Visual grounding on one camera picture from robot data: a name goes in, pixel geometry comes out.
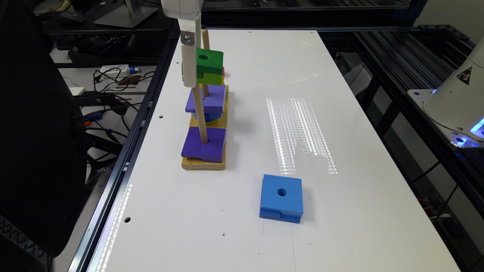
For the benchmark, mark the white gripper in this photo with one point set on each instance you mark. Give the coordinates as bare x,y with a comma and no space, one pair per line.
188,12

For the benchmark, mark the green square block with hole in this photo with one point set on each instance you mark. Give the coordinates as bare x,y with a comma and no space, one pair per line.
209,66

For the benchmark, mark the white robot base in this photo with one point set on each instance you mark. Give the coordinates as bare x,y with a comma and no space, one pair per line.
456,106

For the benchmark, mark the light purple square block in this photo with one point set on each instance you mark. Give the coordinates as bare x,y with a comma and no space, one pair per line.
214,103

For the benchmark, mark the blue block under purple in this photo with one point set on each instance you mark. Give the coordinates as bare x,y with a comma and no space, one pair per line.
211,117

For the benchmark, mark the dark purple square block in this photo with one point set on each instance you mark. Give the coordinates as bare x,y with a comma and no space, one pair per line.
212,151

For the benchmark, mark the blue square block with hole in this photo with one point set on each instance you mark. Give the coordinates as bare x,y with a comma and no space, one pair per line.
281,199

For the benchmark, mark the rear wooden peg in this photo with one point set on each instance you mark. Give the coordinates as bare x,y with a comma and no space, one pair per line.
205,39

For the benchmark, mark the wooden peg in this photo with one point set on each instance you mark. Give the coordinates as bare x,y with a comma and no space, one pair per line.
205,88
198,103
205,39

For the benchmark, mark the middle wooden peg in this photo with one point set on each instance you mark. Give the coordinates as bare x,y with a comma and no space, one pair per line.
205,88

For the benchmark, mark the silver monitor stand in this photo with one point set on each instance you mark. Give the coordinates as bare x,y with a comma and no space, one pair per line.
127,16

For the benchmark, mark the white power strip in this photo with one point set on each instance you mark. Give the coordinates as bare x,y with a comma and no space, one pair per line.
119,70

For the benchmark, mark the front wooden peg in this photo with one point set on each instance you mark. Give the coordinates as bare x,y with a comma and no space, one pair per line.
198,103

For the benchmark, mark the wooden peg board base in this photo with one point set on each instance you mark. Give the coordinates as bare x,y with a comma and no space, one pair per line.
198,164

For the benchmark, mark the black office chair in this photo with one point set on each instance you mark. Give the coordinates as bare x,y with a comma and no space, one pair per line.
43,166

